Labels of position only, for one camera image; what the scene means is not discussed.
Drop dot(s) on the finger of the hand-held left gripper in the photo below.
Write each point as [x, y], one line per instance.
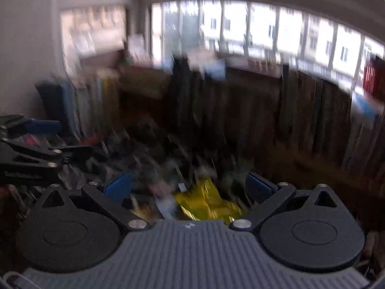
[36, 156]
[42, 126]

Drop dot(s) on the black white patterned cloth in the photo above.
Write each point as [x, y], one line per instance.
[156, 153]

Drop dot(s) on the row of upright books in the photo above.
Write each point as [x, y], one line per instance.
[240, 108]

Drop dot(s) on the yellow foil bag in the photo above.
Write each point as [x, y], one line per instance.
[207, 201]

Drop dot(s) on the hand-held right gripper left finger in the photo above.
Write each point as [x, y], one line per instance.
[119, 184]

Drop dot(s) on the window with bars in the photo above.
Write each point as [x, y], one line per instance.
[255, 27]

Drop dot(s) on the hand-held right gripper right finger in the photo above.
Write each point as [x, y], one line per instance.
[259, 186]

